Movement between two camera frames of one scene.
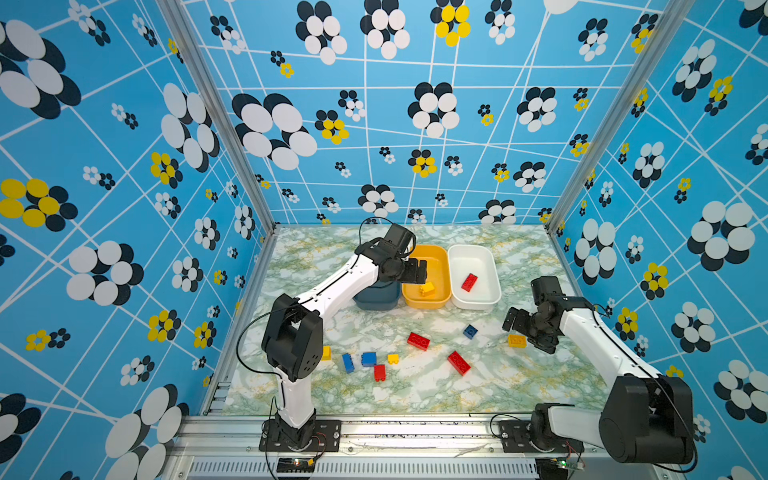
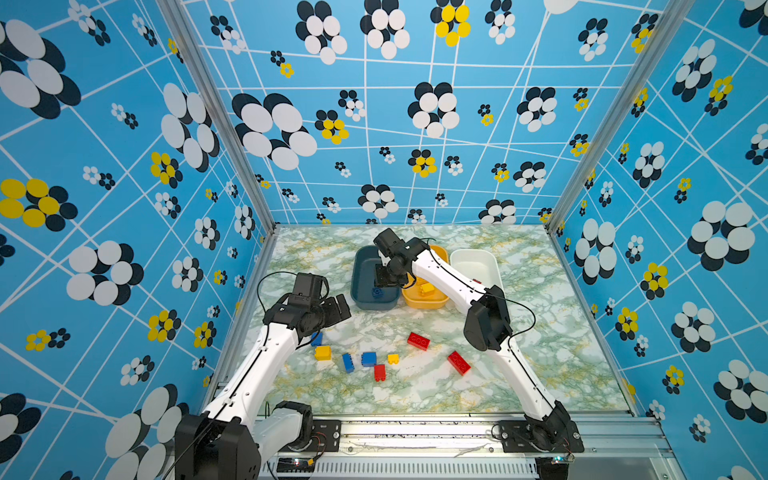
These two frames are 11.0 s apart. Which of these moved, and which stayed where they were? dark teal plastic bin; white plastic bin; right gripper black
Moved: right gripper black
Stayed: dark teal plastic bin; white plastic bin
